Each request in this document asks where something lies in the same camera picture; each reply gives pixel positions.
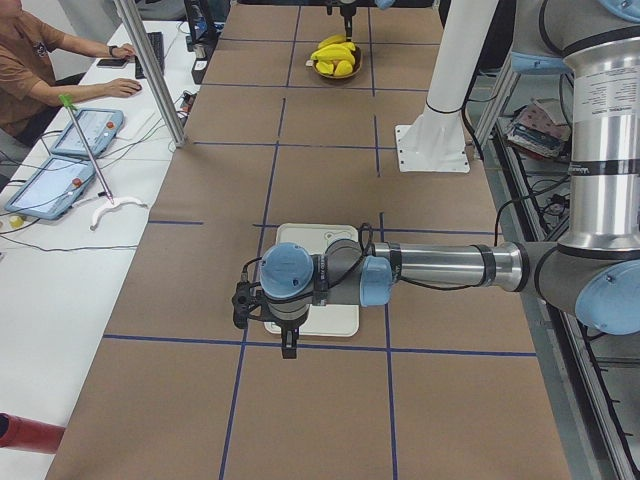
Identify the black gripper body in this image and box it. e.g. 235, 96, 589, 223
265, 298, 308, 330
337, 0, 356, 13

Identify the yellow banana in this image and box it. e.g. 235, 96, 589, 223
317, 34, 347, 49
310, 44, 356, 65
317, 46, 356, 65

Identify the brown wicker basket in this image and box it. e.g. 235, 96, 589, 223
311, 48, 362, 80

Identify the cream bear plate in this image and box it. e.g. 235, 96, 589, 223
263, 222, 361, 337

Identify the yellow mango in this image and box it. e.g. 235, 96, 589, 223
333, 60, 354, 78

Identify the yellow pear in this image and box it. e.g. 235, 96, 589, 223
314, 60, 336, 77

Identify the black keyboard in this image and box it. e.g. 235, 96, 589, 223
134, 31, 165, 80

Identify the stack of magazines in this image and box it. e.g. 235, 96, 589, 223
506, 98, 571, 158

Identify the black smartphone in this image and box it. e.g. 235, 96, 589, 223
97, 58, 129, 69

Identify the upper teach pendant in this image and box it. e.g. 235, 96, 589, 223
50, 108, 124, 160

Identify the teach pendant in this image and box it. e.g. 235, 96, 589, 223
50, 108, 124, 160
5, 155, 95, 220

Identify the lower teach pendant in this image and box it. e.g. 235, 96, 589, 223
5, 155, 95, 220

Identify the pink grabber stick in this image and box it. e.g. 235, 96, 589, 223
59, 94, 148, 231

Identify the red cylinder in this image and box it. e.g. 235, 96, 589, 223
1, 413, 65, 454

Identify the seated person brown shirt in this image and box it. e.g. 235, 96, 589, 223
1, 0, 141, 147

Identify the white camera stand post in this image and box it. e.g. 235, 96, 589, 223
395, 0, 499, 173

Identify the aluminium frame post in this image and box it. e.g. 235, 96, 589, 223
114, 0, 186, 148

